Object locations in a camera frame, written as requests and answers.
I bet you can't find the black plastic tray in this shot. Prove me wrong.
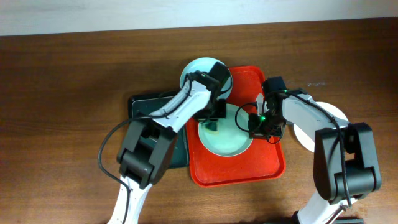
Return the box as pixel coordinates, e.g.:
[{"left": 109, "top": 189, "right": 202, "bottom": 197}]
[{"left": 127, "top": 90, "right": 190, "bottom": 169}]

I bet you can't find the white plate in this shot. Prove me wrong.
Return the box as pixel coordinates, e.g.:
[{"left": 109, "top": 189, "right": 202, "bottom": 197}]
[{"left": 283, "top": 98, "right": 349, "bottom": 152}]

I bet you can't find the green yellow sponge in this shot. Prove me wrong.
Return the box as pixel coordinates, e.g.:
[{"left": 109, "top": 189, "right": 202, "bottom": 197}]
[{"left": 205, "top": 121, "right": 218, "bottom": 134}]

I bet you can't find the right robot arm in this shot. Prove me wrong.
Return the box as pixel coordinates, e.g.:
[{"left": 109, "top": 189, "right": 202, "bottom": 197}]
[{"left": 248, "top": 77, "right": 382, "bottom": 223}]

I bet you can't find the red plastic tray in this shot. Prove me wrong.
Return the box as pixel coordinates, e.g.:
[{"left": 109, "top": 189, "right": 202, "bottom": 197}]
[{"left": 186, "top": 65, "right": 285, "bottom": 187}]

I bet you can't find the light green plate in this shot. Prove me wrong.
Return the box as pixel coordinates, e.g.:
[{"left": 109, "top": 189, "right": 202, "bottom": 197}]
[{"left": 198, "top": 104, "right": 253, "bottom": 157}]

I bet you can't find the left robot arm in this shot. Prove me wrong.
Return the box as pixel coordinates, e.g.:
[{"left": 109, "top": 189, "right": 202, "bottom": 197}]
[{"left": 109, "top": 62, "right": 232, "bottom": 223}]

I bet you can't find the light blue plate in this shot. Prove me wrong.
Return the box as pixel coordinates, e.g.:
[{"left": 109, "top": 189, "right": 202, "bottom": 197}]
[{"left": 180, "top": 57, "right": 233, "bottom": 99}]

